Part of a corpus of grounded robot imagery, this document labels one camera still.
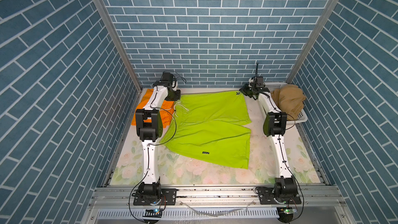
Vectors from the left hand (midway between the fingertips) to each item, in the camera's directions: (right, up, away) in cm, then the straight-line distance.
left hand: (177, 96), depth 103 cm
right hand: (+45, +8, +12) cm, 47 cm away
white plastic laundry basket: (+53, -5, -23) cm, 58 cm away
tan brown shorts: (+74, -2, -4) cm, 74 cm away
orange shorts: (-1, -8, -21) cm, 23 cm away
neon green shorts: (+23, -20, -5) cm, 31 cm away
